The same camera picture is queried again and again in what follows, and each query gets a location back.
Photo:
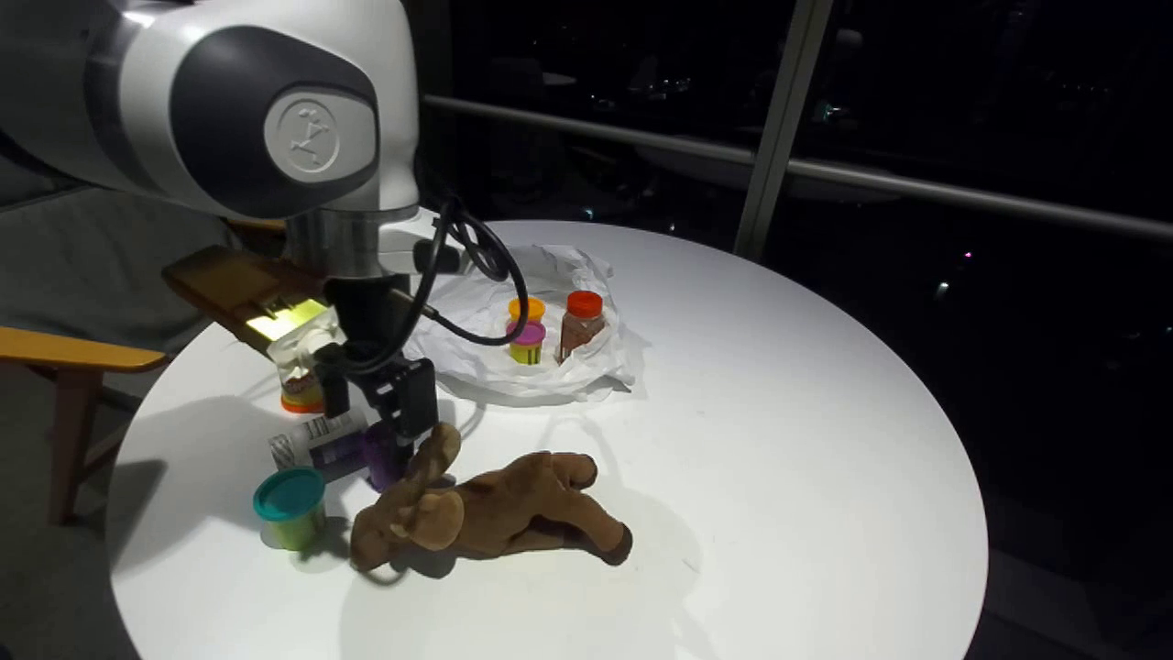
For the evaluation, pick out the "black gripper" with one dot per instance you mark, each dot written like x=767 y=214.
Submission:
x=372 y=325

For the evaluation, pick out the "purple lid dough tub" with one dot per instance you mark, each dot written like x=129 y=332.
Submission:
x=382 y=462

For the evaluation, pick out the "yellow lid orange tub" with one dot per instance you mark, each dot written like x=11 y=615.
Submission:
x=300 y=395

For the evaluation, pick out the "pink lid dough tub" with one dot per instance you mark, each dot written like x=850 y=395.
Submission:
x=530 y=343

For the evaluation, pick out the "orange lid dough tub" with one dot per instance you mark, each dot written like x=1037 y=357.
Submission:
x=530 y=308

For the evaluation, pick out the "brown bottle orange cap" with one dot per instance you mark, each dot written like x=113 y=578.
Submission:
x=580 y=325

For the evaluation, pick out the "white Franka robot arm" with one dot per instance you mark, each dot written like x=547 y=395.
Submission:
x=219 y=112

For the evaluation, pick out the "white plastic bag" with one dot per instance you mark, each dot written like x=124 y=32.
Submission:
x=571 y=372

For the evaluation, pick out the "teal lid dough tub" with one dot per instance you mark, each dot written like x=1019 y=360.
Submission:
x=292 y=497

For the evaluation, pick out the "wooden chair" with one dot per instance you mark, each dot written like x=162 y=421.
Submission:
x=59 y=355

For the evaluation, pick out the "grey window post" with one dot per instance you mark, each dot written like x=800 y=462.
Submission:
x=782 y=123

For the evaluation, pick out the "grey horizontal window rail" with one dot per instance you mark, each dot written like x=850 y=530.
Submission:
x=918 y=186

